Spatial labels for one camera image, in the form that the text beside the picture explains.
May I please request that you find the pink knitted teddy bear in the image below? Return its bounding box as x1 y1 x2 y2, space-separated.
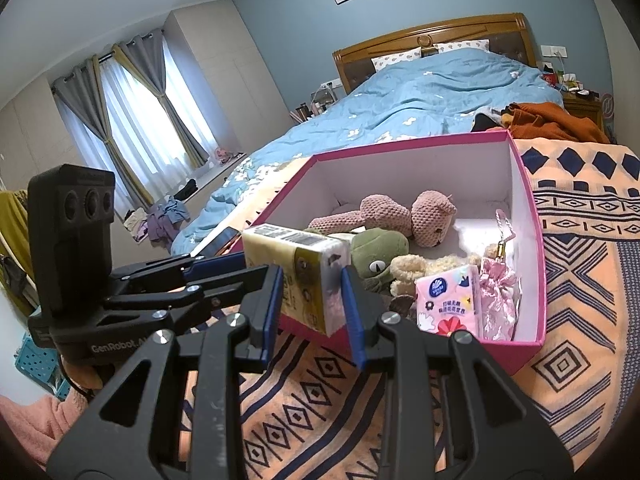
307 190 458 248

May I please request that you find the pink storage box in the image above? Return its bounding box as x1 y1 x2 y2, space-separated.
242 128 547 376

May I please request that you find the pink drawstring pouch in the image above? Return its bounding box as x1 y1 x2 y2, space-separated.
477 255 522 341

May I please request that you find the beige wardrobe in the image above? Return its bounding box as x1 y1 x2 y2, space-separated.
165 0 296 161

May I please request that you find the yellow tissue pack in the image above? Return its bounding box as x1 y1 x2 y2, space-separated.
241 223 352 337

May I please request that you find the wooden nightstand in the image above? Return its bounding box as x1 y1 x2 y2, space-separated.
560 92 606 128

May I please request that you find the green plush frog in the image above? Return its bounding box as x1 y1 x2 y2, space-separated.
305 227 411 293

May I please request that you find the brown knitted plush toy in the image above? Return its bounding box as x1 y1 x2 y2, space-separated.
387 292 418 321

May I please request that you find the orange patterned blanket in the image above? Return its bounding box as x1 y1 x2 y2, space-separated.
180 137 640 480

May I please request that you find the orange brown garment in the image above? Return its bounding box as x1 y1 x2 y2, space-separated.
500 101 611 143

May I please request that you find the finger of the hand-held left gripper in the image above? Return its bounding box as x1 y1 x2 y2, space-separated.
102 265 271 333
107 252 248 292

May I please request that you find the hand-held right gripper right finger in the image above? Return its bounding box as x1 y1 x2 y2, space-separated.
340 265 576 480

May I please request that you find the wooden bed headboard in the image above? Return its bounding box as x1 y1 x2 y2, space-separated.
332 12 538 96

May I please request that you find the yellow garment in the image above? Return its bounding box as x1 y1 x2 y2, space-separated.
0 190 38 311

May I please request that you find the grey curtain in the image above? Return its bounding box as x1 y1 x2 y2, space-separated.
52 57 153 221
112 30 211 168

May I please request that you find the pink twisted cord charm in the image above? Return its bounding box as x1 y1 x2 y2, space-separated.
492 208 516 261

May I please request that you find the pile of clothes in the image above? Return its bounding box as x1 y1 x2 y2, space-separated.
122 197 191 241

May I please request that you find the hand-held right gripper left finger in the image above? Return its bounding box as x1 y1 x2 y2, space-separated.
47 264 286 480

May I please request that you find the cluttered bedside table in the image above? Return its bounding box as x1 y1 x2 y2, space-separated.
290 85 346 123

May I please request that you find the black grey garment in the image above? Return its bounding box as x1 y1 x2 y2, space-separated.
472 108 506 133

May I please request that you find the curtain rod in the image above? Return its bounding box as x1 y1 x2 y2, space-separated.
50 27 166 93

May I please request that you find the blue floral duvet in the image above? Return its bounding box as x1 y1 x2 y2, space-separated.
170 50 566 256

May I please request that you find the pink fluffy cloth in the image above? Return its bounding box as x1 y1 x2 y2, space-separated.
0 392 88 466

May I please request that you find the pink tissue pack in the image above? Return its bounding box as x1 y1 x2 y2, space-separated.
414 264 486 338

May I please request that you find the smartphone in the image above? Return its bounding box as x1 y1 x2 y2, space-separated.
197 226 241 256

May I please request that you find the white patterned pillow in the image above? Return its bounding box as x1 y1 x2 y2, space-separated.
434 40 491 54
371 46 423 72

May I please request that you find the white sheer curtain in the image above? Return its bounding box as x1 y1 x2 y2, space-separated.
97 57 196 196

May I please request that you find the blue plastic basket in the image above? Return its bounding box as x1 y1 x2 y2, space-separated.
12 337 71 401

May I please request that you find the cream plush rabbit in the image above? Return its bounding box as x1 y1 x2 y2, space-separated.
390 252 481 296

